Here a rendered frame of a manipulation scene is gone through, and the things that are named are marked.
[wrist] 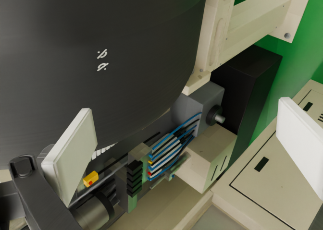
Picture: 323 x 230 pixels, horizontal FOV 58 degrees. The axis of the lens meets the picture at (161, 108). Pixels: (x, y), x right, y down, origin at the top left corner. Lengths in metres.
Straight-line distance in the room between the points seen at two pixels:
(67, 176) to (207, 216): 0.81
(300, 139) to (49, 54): 0.22
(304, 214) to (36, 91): 0.85
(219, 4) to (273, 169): 0.60
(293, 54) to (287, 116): 1.42
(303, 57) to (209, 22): 0.96
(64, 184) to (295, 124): 0.13
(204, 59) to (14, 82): 0.53
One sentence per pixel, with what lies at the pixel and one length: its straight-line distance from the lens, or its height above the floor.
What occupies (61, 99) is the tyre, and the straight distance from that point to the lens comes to 0.32.
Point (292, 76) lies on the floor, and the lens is 1.66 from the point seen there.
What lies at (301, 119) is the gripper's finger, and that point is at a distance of 0.18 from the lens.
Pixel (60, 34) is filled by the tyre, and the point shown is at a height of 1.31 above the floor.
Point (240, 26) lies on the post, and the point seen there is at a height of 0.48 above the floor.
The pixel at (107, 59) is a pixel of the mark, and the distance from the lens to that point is 0.31.
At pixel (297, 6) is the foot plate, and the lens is 1.54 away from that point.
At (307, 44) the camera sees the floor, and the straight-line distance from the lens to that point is 1.58.
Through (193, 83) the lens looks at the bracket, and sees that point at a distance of 0.71.
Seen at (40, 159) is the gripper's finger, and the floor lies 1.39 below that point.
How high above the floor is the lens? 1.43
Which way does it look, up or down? 37 degrees down
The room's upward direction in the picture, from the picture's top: 124 degrees counter-clockwise
